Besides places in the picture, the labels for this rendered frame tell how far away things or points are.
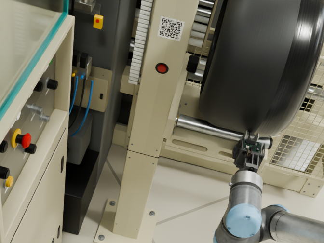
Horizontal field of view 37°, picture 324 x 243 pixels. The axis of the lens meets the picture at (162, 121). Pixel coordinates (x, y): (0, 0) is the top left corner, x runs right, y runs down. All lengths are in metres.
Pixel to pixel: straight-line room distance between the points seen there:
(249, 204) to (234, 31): 0.48
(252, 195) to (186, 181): 1.40
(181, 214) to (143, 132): 0.81
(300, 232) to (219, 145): 0.50
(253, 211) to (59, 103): 0.74
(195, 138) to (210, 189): 1.03
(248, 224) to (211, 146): 0.47
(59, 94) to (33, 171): 0.28
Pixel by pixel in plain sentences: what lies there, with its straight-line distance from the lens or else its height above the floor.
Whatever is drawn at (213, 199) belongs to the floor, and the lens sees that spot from 2.69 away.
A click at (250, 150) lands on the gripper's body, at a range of 1.45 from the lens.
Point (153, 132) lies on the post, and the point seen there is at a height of 0.75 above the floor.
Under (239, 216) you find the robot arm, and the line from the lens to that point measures 1.31.
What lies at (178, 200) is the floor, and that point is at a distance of 2.63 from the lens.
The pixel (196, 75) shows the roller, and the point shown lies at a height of 0.91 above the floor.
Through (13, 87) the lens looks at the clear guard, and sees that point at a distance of 1.17.
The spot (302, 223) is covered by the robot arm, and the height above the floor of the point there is 1.05.
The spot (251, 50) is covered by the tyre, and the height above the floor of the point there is 1.32.
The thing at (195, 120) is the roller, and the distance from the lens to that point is 1.71.
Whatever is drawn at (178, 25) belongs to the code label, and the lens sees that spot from 1.56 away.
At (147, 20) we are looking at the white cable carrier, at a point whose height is 1.22.
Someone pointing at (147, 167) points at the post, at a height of 0.55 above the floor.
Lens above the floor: 2.07
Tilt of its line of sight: 44 degrees down
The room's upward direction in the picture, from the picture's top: 14 degrees clockwise
